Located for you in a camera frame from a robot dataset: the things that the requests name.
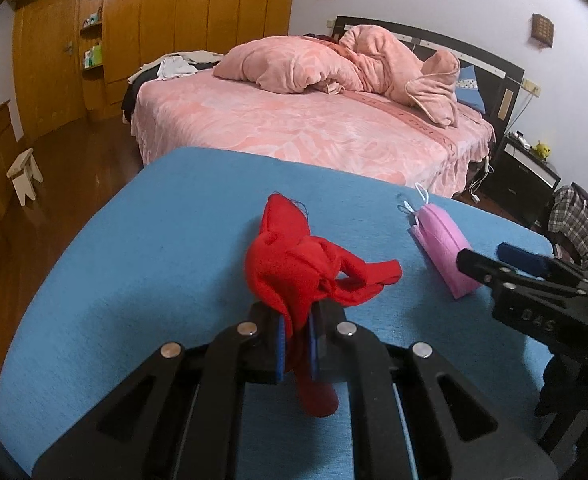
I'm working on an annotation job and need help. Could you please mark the white power strip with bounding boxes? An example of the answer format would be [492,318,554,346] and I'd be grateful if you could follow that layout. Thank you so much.
[469,157,492,203]

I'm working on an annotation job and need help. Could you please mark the wooden wall lamp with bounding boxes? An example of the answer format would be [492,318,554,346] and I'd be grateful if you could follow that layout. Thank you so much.
[531,14,555,47]

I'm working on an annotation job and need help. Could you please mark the dark wooden bed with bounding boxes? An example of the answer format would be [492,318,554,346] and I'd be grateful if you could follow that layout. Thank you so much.
[121,15,525,198]

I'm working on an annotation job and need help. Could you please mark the wooden wardrobe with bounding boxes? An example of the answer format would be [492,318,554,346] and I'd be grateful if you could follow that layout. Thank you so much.
[11,0,299,141]

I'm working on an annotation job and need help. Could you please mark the white wooden stool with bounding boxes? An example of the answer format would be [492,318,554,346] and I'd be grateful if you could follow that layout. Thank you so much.
[6,147,44,207]

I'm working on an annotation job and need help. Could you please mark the dark nightstand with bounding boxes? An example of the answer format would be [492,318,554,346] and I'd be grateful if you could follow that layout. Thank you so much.
[479,132,562,221]

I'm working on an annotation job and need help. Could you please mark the plaid cloth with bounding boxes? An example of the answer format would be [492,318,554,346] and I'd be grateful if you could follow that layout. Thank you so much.
[548,185,588,263]

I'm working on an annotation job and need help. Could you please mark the blue pillow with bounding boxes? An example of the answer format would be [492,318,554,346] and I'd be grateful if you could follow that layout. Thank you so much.
[455,65,487,113]

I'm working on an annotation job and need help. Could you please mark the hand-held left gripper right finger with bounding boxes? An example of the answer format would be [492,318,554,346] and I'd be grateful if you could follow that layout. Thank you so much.
[306,300,560,480]

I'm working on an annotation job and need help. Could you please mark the pink fleece blanket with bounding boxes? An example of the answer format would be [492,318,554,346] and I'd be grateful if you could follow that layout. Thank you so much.
[213,25,461,127]

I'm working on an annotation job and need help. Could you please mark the pile of clothes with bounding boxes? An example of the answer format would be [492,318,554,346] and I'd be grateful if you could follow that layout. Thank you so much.
[128,51,225,83]

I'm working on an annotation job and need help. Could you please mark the blue tablecloth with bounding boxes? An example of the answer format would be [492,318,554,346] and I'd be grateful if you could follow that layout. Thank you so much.
[0,146,562,480]

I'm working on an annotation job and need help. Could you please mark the pink face mask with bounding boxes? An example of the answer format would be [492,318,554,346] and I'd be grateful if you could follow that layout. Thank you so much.
[398,183,482,301]

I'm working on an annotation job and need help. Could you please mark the red cloth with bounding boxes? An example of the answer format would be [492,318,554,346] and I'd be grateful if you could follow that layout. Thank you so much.
[244,192,403,418]

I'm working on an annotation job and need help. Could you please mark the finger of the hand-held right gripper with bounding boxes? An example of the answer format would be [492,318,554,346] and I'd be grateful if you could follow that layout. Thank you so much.
[455,248,530,293]
[495,242,588,286]

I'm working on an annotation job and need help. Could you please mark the pink bed sheet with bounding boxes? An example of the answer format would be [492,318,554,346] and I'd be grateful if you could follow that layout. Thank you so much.
[131,67,496,196]

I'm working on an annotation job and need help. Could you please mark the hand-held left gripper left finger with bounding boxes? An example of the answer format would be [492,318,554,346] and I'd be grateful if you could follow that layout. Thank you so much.
[31,302,295,480]

